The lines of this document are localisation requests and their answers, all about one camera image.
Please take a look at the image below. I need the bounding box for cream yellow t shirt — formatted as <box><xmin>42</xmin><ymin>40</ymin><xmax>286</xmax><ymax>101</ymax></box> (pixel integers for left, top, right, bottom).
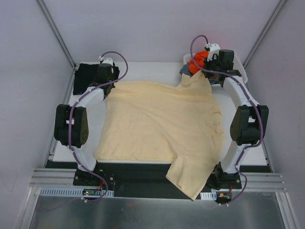
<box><xmin>95</xmin><ymin>72</ymin><xmax>224</xmax><ymax>199</ymax></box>

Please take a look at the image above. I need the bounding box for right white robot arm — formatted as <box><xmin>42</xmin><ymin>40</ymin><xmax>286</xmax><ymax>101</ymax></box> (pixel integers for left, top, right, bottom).
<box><xmin>203</xmin><ymin>44</ymin><xmax>269</xmax><ymax>188</ymax></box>

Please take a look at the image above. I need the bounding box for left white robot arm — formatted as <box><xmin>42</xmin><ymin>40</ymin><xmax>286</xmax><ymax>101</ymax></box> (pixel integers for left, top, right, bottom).
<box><xmin>54</xmin><ymin>58</ymin><xmax>120</xmax><ymax>186</ymax></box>

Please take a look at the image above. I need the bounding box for white plastic basket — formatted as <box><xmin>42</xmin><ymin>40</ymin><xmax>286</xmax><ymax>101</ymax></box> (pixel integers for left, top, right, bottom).
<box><xmin>183</xmin><ymin>54</ymin><xmax>248</xmax><ymax>84</ymax></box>

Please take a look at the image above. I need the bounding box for folded black t shirt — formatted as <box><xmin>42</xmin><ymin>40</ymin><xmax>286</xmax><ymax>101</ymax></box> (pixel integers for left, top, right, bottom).
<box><xmin>73</xmin><ymin>63</ymin><xmax>120</xmax><ymax>95</ymax></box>

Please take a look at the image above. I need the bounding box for orange t shirt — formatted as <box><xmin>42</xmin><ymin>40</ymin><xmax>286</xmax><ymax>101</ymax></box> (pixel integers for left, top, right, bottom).
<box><xmin>188</xmin><ymin>51</ymin><xmax>209</xmax><ymax>74</ymax></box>

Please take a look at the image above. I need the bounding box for grey blue t shirt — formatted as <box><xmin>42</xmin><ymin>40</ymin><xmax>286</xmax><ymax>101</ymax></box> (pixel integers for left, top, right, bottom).
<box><xmin>179</xmin><ymin>64</ymin><xmax>193</xmax><ymax>76</ymax></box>

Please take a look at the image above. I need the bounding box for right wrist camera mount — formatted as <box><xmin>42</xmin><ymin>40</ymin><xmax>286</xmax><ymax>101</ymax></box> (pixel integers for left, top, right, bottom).
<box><xmin>205</xmin><ymin>43</ymin><xmax>220</xmax><ymax>62</ymax></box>

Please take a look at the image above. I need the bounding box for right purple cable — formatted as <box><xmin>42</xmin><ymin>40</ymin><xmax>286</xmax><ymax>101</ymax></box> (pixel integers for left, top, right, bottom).
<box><xmin>190</xmin><ymin>35</ymin><xmax>265</xmax><ymax>210</ymax></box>

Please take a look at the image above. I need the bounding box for purple cable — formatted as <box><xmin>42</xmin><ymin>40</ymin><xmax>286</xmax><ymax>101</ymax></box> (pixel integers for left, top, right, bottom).
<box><xmin>190</xmin><ymin>35</ymin><xmax>265</xmax><ymax>210</ymax></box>
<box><xmin>66</xmin><ymin>52</ymin><xmax>129</xmax><ymax>203</ymax></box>

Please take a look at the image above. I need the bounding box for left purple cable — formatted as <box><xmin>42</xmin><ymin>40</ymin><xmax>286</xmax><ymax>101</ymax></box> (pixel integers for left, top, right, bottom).
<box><xmin>66</xmin><ymin>52</ymin><xmax>129</xmax><ymax>203</ymax></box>

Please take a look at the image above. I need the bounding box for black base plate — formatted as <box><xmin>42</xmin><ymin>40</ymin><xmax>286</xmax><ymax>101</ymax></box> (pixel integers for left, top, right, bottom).
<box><xmin>73</xmin><ymin>163</ymin><xmax>242</xmax><ymax>199</ymax></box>

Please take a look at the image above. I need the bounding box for right white cable duct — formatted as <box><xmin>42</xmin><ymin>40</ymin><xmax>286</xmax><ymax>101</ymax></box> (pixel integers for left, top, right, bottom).
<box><xmin>200</xmin><ymin>191</ymin><xmax>217</xmax><ymax>201</ymax></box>

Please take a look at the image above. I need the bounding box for white cable duct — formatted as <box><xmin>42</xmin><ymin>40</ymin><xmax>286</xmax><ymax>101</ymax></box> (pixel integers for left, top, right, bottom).
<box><xmin>40</xmin><ymin>187</ymin><xmax>114</xmax><ymax>198</ymax></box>
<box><xmin>200</xmin><ymin>191</ymin><xmax>217</xmax><ymax>201</ymax></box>

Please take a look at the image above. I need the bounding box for left white cable duct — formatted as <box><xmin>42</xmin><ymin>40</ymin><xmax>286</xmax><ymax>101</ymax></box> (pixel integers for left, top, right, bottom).
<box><xmin>40</xmin><ymin>187</ymin><xmax>114</xmax><ymax>198</ymax></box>

